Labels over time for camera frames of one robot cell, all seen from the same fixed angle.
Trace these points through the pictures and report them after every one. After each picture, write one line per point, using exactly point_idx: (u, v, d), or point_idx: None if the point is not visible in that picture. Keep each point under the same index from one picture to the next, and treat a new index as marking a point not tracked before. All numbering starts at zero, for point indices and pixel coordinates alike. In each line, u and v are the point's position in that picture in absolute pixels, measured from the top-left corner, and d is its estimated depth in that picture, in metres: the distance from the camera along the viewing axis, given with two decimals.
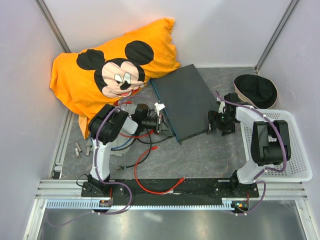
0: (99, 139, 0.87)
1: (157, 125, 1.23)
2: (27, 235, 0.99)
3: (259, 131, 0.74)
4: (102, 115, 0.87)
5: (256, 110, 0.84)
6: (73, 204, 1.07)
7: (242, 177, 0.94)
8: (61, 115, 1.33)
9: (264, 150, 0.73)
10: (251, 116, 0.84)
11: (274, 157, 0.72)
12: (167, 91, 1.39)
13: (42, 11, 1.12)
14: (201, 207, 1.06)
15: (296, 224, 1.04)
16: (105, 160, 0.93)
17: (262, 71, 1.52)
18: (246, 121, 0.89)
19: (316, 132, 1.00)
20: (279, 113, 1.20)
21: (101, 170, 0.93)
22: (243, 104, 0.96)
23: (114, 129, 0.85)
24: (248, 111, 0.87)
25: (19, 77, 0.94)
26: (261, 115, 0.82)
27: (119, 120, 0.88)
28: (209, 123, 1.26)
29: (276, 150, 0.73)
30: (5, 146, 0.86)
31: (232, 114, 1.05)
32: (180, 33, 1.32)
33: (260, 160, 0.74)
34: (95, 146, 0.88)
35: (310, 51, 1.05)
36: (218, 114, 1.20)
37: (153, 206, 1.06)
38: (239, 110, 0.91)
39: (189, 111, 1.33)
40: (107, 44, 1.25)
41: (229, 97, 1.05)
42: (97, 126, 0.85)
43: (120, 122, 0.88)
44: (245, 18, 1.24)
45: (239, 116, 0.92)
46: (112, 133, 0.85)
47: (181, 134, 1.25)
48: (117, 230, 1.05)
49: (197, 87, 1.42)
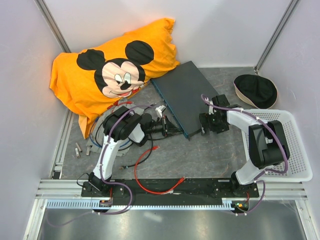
0: (111, 136, 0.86)
1: (165, 125, 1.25)
2: (27, 235, 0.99)
3: (256, 135, 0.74)
4: (117, 113, 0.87)
5: (249, 114, 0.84)
6: (73, 204, 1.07)
7: (243, 179, 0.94)
8: (61, 115, 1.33)
9: (264, 154, 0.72)
10: (244, 119, 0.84)
11: (274, 159, 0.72)
12: (169, 90, 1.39)
13: (42, 10, 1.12)
14: (201, 207, 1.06)
15: (296, 224, 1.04)
16: (112, 158, 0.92)
17: (262, 71, 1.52)
18: (239, 125, 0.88)
19: (316, 132, 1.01)
20: (279, 113, 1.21)
21: (105, 169, 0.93)
22: (231, 106, 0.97)
23: (127, 129, 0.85)
24: (239, 114, 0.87)
25: (20, 76, 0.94)
26: (254, 118, 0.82)
27: (135, 121, 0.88)
28: (202, 127, 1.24)
29: (275, 152, 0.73)
30: (6, 145, 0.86)
31: (224, 118, 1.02)
32: (180, 33, 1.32)
33: (262, 164, 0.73)
34: (107, 141, 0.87)
35: (310, 51, 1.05)
36: (209, 116, 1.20)
37: (153, 206, 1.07)
38: (230, 114, 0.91)
39: (192, 107, 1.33)
40: (106, 44, 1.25)
41: (217, 101, 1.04)
42: (112, 124, 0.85)
43: (134, 123, 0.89)
44: (244, 19, 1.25)
45: (232, 120, 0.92)
46: (126, 132, 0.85)
47: (188, 130, 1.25)
48: (117, 230, 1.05)
49: (198, 84, 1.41)
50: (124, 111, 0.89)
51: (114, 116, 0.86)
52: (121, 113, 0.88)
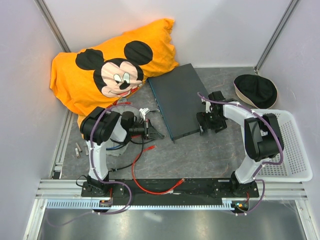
0: (93, 139, 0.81)
1: (146, 129, 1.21)
2: (27, 235, 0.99)
3: (252, 128, 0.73)
4: (93, 115, 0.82)
5: (243, 106, 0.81)
6: (73, 204, 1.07)
7: (242, 177, 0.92)
8: (61, 115, 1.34)
9: (259, 146, 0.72)
10: (240, 112, 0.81)
11: (270, 151, 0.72)
12: (164, 92, 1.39)
13: (42, 10, 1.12)
14: (201, 207, 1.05)
15: (296, 224, 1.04)
16: (102, 158, 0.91)
17: (262, 71, 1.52)
18: (235, 118, 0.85)
19: (316, 132, 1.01)
20: (279, 113, 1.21)
21: (100, 170, 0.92)
22: (227, 100, 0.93)
23: (107, 129, 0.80)
24: (234, 107, 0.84)
25: (20, 76, 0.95)
26: (250, 111, 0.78)
27: (114, 119, 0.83)
28: (200, 126, 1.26)
29: (270, 144, 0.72)
30: (6, 145, 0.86)
31: (220, 112, 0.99)
32: (180, 33, 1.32)
33: (257, 156, 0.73)
34: (91, 147, 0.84)
35: (310, 51, 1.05)
36: (206, 115, 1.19)
37: (153, 206, 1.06)
38: (226, 107, 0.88)
39: (184, 110, 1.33)
40: (106, 44, 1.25)
41: (213, 96, 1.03)
42: (90, 127, 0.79)
43: (114, 121, 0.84)
44: (245, 18, 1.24)
45: (228, 114, 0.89)
46: (106, 133, 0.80)
47: (174, 133, 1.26)
48: (117, 231, 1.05)
49: (193, 87, 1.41)
50: (101, 110, 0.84)
51: (91, 119, 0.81)
52: (98, 114, 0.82)
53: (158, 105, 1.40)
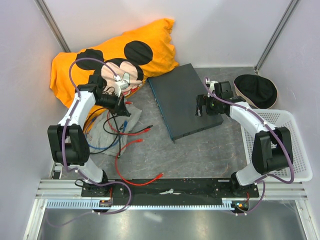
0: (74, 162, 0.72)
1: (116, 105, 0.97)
2: (27, 235, 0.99)
3: (262, 144, 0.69)
4: (55, 143, 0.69)
5: (255, 115, 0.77)
6: (73, 204, 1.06)
7: (244, 180, 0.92)
8: (61, 114, 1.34)
9: (267, 161, 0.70)
10: (250, 121, 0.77)
11: (278, 166, 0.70)
12: (163, 92, 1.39)
13: (42, 10, 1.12)
14: (201, 207, 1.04)
15: (296, 224, 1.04)
16: (91, 168, 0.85)
17: (262, 71, 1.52)
18: (243, 122, 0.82)
19: (316, 132, 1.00)
20: (279, 113, 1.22)
21: (93, 177, 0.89)
22: (233, 98, 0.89)
23: (81, 147, 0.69)
24: (243, 111, 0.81)
25: (20, 76, 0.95)
26: (261, 121, 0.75)
27: (79, 137, 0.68)
28: (198, 109, 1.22)
29: (279, 159, 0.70)
30: (6, 145, 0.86)
31: (226, 110, 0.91)
32: (180, 33, 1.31)
33: (265, 171, 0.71)
34: (76, 171, 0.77)
35: (310, 51, 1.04)
36: (208, 100, 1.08)
37: (153, 206, 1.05)
38: (234, 109, 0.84)
39: (184, 110, 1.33)
40: (105, 44, 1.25)
41: (220, 89, 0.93)
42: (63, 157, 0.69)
43: (80, 134, 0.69)
44: (244, 18, 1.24)
45: (234, 115, 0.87)
46: (82, 151, 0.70)
47: (174, 133, 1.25)
48: (117, 230, 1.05)
49: (194, 87, 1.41)
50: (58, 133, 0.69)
51: (59, 150, 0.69)
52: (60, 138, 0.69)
53: (158, 105, 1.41)
